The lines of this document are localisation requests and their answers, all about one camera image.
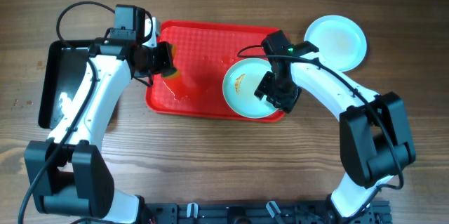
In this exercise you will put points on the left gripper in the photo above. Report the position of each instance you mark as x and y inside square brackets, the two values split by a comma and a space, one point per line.
[165, 63]

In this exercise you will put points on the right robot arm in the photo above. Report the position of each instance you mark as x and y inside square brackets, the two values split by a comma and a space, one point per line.
[375, 137]

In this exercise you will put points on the black mounting rail base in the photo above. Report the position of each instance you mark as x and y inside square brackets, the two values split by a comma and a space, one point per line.
[302, 212]

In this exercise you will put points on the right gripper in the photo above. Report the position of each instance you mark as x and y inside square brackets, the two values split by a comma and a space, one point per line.
[287, 104]

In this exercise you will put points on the pale blue plate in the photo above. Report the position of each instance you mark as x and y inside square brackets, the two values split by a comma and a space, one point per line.
[340, 40]
[238, 87]

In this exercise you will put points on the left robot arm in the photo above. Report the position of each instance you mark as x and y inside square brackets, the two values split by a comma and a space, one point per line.
[67, 173]

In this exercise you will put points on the orange and green sponge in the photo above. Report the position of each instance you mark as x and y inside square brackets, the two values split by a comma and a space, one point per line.
[171, 74]

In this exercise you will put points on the black rectangular water tray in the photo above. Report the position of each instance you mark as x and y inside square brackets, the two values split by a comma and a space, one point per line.
[65, 70]

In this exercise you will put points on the red plastic tray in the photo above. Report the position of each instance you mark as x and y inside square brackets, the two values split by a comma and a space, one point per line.
[203, 54]

